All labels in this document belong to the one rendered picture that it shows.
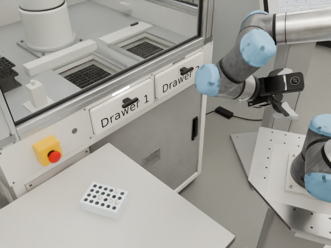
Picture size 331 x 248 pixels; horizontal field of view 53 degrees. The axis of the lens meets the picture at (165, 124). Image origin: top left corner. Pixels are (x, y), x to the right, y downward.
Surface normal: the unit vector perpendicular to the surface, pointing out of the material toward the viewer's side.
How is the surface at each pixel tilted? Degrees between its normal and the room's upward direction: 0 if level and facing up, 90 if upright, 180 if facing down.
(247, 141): 5
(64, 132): 90
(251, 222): 0
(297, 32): 89
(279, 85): 46
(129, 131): 90
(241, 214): 0
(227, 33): 90
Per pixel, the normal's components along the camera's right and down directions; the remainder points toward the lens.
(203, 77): -0.82, -0.07
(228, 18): -0.64, 0.49
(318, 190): -0.35, 0.72
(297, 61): 0.11, 0.62
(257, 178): -0.01, -0.78
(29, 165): 0.72, 0.43
